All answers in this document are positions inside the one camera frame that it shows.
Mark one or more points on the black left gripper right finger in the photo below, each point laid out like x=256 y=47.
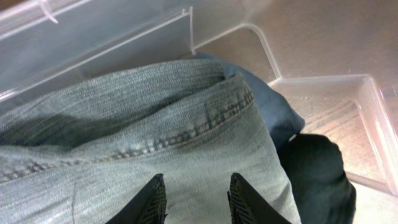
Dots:
x=247 y=206

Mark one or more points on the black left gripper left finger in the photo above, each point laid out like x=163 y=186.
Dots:
x=148 y=206

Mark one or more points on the small black garment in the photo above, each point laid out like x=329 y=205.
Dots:
x=322 y=192

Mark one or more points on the light blue jeans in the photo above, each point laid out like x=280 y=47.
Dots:
x=80 y=154

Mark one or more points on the blue shirt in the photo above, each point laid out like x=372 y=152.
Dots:
x=280 y=118

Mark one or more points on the clear plastic storage bin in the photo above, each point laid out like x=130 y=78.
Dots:
x=334 y=61

